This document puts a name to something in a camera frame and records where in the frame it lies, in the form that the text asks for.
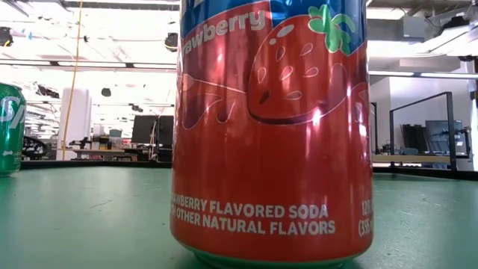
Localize red Fanta strawberry can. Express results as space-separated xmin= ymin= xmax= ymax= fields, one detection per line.
xmin=170 ymin=0 xmax=374 ymax=269

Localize green Sprite can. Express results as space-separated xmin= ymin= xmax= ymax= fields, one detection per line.
xmin=0 ymin=81 xmax=28 ymax=178

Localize wooden shelf board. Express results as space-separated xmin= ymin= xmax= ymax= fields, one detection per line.
xmin=369 ymin=91 xmax=472 ymax=172

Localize black monitor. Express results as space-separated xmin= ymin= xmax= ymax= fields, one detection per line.
xmin=131 ymin=114 xmax=158 ymax=145
xmin=158 ymin=114 xmax=175 ymax=149

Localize long ceiling light strip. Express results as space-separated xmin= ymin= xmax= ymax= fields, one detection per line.
xmin=132 ymin=63 xmax=177 ymax=70
xmin=58 ymin=61 xmax=128 ymax=69
xmin=0 ymin=58 xmax=52 ymax=67

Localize wooden workbench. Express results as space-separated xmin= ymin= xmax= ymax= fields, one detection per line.
xmin=70 ymin=147 xmax=150 ymax=161

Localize green table mat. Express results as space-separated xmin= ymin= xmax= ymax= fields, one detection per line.
xmin=0 ymin=166 xmax=478 ymax=269

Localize black folded panels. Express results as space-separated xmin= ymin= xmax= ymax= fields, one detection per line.
xmin=401 ymin=123 xmax=426 ymax=154

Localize dark grey screen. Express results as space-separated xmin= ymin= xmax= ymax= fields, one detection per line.
xmin=425 ymin=120 xmax=464 ymax=154

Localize yellow cable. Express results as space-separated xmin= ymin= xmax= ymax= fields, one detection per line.
xmin=60 ymin=0 xmax=84 ymax=161

